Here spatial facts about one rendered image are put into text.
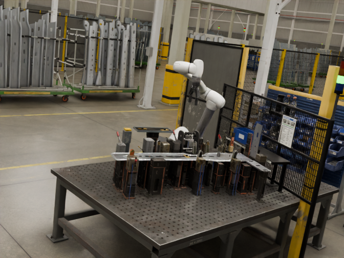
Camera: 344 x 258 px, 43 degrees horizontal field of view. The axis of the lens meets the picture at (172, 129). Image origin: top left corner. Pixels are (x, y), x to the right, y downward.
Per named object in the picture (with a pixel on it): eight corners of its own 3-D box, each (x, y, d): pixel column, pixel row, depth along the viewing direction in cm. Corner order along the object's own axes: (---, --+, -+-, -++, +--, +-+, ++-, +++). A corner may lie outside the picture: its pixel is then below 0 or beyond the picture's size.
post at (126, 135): (119, 175, 413) (124, 131, 403) (117, 173, 420) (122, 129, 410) (127, 175, 416) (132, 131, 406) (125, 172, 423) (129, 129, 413)
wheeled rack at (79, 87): (81, 101, 1099) (87, 30, 1058) (61, 92, 1167) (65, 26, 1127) (138, 99, 1232) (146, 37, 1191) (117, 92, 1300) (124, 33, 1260)
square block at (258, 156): (254, 191, 422) (260, 156, 413) (249, 188, 429) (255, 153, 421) (260, 191, 425) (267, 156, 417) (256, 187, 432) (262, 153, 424)
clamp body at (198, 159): (194, 196, 388) (199, 159, 380) (188, 191, 399) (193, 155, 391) (203, 196, 392) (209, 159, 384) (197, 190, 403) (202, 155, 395)
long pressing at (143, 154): (116, 162, 362) (116, 159, 362) (109, 153, 382) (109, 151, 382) (253, 161, 418) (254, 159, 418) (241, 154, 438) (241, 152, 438)
